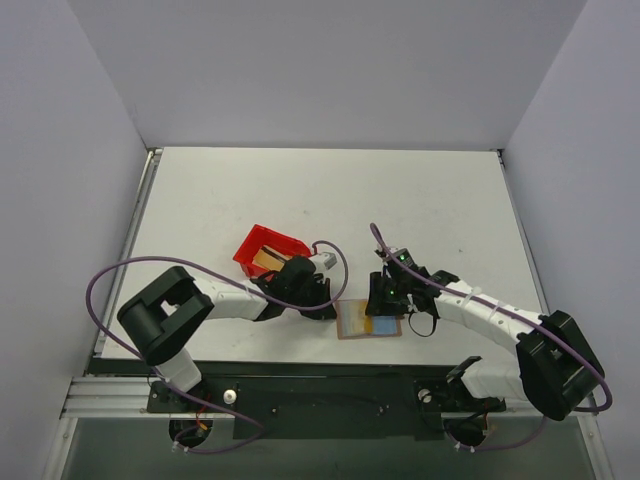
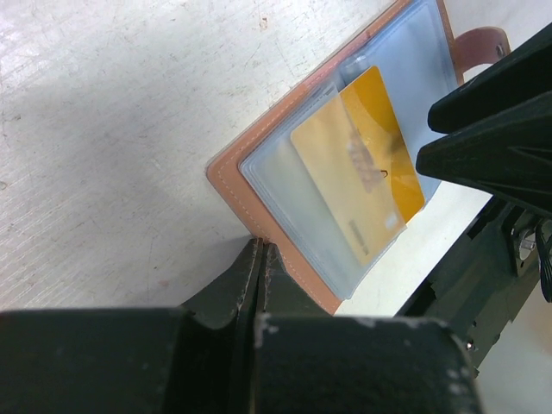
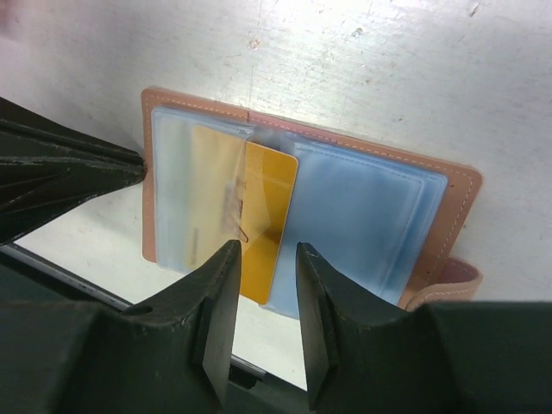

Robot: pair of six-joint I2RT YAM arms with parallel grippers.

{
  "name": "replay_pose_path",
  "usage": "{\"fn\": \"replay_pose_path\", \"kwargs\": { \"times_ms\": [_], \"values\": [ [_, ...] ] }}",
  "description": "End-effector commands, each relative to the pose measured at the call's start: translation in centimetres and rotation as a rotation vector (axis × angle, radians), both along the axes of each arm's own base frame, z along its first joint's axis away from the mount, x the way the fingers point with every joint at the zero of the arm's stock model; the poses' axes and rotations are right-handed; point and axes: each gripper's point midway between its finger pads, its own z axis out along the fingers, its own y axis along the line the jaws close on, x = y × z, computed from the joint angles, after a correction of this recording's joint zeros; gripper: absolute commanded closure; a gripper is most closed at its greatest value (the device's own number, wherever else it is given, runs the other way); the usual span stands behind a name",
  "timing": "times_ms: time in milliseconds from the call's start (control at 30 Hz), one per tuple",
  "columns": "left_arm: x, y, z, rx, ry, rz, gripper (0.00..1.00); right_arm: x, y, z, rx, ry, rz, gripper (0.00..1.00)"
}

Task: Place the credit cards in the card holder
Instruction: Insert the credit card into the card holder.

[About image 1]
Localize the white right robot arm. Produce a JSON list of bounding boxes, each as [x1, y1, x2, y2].
[[366, 248, 605, 421]]

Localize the gold card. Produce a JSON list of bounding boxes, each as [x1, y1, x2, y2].
[[341, 300, 367, 337], [252, 245, 291, 271]]

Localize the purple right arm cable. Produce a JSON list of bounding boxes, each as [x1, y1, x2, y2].
[[368, 222, 614, 454]]

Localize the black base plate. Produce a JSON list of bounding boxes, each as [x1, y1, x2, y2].
[[147, 362, 506, 440]]

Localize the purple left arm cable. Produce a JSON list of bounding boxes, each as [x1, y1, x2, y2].
[[84, 239, 350, 454]]

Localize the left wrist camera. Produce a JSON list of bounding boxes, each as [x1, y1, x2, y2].
[[309, 252, 337, 273]]

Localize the red plastic bin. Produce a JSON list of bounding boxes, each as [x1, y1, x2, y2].
[[233, 224, 312, 278]]

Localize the aluminium frame rail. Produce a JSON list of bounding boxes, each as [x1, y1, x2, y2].
[[59, 374, 236, 419]]

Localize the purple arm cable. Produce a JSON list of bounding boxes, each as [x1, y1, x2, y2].
[[368, 222, 614, 454], [84, 239, 350, 454]]

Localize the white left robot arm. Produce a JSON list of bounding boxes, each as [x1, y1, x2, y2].
[[117, 252, 337, 412]]

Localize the tan leather card holder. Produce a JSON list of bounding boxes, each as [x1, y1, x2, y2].
[[335, 300, 402, 340]]

